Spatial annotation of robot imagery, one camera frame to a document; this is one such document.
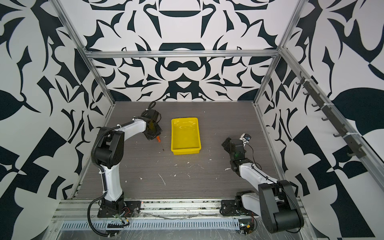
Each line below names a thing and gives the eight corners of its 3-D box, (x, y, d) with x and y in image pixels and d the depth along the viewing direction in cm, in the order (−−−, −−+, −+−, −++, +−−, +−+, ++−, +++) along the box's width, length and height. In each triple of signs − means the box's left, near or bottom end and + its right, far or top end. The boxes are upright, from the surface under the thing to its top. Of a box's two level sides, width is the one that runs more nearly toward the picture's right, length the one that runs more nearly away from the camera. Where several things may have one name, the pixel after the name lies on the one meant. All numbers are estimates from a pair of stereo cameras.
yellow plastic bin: (169, 155, 95) (168, 149, 89) (173, 123, 110) (172, 116, 105) (200, 155, 95) (200, 149, 89) (199, 123, 111) (199, 116, 105)
